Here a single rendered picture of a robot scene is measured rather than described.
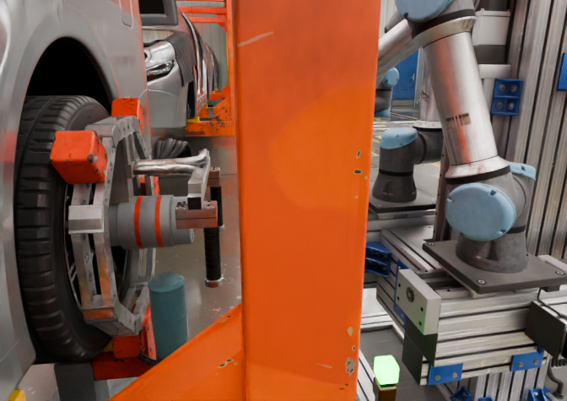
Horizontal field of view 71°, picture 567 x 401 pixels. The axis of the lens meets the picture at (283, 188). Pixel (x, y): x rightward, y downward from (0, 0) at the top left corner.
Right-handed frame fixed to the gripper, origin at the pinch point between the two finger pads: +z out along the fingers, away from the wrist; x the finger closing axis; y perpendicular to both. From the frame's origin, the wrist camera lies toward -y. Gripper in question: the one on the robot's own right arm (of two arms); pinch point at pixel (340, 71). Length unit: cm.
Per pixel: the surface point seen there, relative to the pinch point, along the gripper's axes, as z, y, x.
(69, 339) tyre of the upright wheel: -77, 37, -121
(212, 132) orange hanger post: 289, 69, 10
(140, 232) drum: -60, 25, -102
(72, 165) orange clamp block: -77, 2, -111
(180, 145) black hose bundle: -44, 9, -85
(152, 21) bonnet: 284, -52, -31
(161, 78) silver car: 194, 0, -48
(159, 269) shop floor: 86, 112, -93
